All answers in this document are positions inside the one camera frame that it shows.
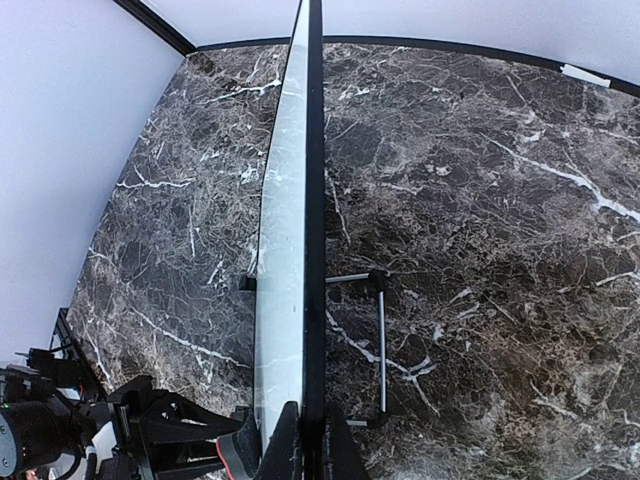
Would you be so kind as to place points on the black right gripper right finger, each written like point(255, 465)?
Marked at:
point(341, 459)

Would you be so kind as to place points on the white whiteboard black frame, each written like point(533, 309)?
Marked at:
point(289, 328)

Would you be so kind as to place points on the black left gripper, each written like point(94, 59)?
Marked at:
point(169, 419)

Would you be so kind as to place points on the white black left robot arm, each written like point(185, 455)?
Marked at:
point(47, 435)

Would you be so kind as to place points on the black left corner post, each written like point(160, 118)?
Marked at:
point(157, 25)

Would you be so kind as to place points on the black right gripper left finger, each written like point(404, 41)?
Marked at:
point(283, 457)

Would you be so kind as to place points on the red bone-shaped eraser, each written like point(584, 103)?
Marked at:
point(240, 451)

